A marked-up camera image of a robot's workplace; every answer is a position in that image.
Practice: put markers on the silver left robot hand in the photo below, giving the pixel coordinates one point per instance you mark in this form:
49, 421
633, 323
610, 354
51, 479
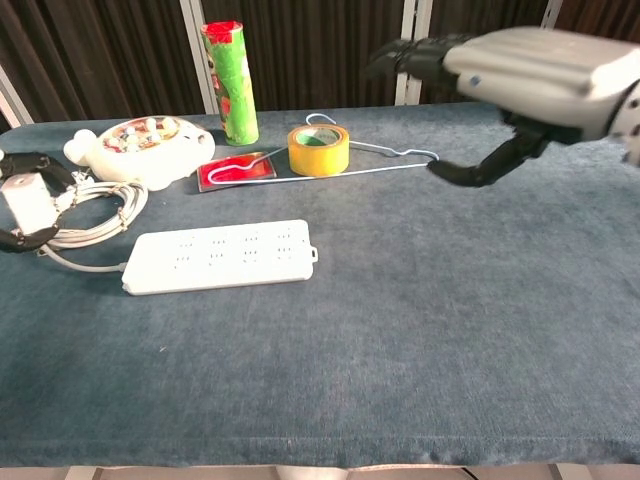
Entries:
35, 162

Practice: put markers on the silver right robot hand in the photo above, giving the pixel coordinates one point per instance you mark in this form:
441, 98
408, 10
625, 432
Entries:
540, 75

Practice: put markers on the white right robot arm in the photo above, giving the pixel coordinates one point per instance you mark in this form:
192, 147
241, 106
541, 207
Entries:
630, 120

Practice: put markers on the white power strip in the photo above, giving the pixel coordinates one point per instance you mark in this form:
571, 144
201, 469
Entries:
225, 255

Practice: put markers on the white toy with balls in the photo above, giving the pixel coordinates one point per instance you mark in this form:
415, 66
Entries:
150, 160

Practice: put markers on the green cylindrical snack can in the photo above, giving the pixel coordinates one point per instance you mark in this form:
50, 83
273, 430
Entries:
235, 90

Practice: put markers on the red square tin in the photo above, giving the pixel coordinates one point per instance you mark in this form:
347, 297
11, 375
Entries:
250, 172

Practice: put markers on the dark pleated curtain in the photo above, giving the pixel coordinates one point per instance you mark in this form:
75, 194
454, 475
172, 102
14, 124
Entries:
320, 50

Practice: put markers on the yellow tape roll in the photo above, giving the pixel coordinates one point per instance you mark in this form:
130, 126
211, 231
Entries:
320, 157

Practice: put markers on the blue table cloth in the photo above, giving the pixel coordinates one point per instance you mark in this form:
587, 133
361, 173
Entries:
400, 325

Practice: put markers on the white frame post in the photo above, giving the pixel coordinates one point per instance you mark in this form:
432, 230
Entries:
200, 55
550, 12
410, 15
12, 105

